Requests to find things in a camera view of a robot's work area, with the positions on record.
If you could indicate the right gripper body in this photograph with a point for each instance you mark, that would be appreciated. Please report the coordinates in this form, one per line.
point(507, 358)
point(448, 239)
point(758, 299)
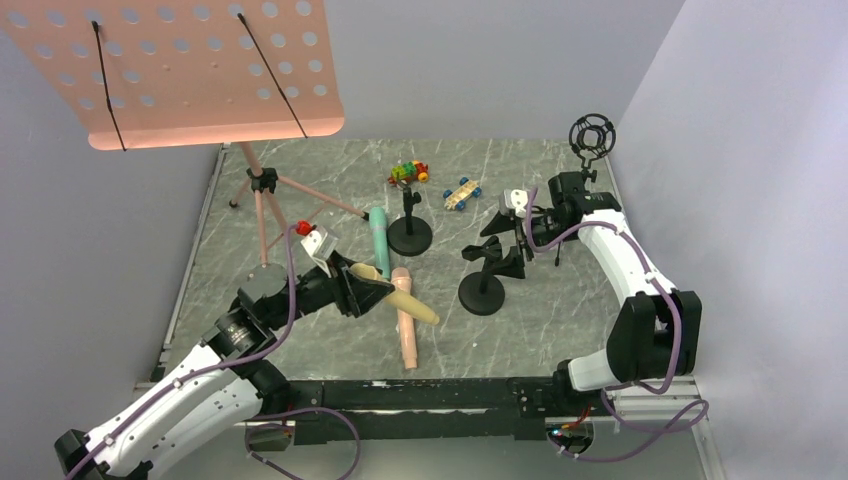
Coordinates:
point(520, 237)

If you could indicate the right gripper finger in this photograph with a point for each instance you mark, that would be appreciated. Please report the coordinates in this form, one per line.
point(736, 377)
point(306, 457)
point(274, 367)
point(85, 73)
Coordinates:
point(501, 223)
point(507, 264)

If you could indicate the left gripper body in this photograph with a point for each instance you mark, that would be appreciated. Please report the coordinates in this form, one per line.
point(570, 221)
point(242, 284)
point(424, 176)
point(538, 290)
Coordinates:
point(338, 287)

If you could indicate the beige microphone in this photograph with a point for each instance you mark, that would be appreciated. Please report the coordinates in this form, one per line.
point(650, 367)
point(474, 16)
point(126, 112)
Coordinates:
point(398, 297)

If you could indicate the black round-base mic stand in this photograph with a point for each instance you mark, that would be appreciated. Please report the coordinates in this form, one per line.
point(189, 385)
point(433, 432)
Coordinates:
point(409, 235)
point(482, 293)

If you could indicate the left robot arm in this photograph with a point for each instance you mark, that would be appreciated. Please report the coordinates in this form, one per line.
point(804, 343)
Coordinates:
point(226, 377)

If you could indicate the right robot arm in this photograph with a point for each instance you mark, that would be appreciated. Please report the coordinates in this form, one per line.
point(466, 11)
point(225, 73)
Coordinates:
point(655, 334)

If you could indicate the pink perforated music stand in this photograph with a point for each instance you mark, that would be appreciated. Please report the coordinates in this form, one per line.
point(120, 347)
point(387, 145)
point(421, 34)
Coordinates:
point(154, 74)

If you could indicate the pink microphone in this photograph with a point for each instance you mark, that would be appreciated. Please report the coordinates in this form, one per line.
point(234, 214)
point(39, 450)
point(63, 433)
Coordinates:
point(405, 324)

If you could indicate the beige toy chassis blue wheels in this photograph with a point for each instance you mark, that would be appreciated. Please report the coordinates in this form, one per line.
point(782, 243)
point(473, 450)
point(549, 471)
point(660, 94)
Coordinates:
point(456, 200)

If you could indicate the green microphone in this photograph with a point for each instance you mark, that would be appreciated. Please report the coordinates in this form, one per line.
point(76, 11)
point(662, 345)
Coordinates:
point(379, 224)

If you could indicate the colourful toy brick car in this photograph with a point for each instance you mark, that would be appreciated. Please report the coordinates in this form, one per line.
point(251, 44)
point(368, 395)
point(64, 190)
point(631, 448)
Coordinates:
point(408, 172)

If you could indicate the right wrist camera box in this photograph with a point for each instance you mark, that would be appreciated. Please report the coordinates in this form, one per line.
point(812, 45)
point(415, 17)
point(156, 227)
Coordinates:
point(514, 202)

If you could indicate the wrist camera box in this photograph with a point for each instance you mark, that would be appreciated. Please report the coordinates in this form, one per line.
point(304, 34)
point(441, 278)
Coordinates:
point(318, 242)
point(514, 202)

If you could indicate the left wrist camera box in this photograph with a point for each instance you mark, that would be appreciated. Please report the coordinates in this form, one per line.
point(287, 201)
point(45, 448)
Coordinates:
point(318, 242)

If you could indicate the black tripod shock-mount stand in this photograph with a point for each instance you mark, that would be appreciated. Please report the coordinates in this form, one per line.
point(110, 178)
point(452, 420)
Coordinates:
point(591, 138)

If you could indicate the black base frame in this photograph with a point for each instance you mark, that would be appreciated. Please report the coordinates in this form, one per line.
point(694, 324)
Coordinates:
point(523, 408)

